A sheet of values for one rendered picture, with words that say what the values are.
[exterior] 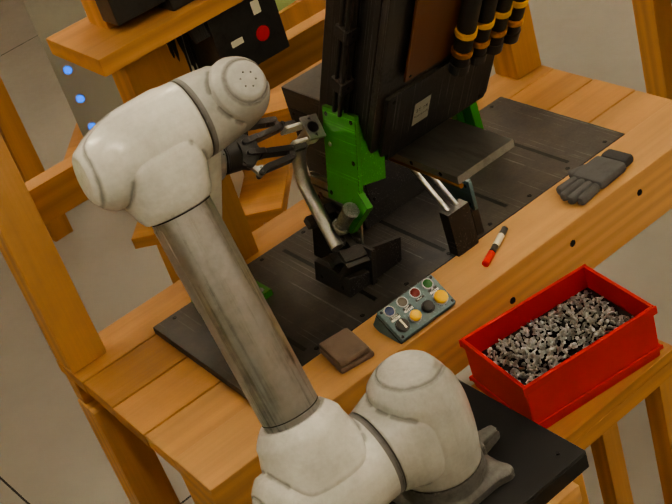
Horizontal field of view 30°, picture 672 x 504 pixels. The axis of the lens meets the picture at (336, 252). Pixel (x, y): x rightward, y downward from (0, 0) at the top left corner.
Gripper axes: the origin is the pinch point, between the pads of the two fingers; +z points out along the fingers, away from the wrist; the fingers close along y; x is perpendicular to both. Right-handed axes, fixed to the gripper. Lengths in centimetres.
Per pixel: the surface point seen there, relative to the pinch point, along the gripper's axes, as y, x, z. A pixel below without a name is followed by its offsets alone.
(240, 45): 22.3, -1.9, -4.3
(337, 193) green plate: -13.2, 5.6, 4.9
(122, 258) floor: 62, 229, 49
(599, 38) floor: 63, 149, 255
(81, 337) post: -13, 46, -45
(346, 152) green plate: -8.6, -4.7, 4.8
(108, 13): 34.2, -5.3, -30.7
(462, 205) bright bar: -27.9, -5.2, 24.4
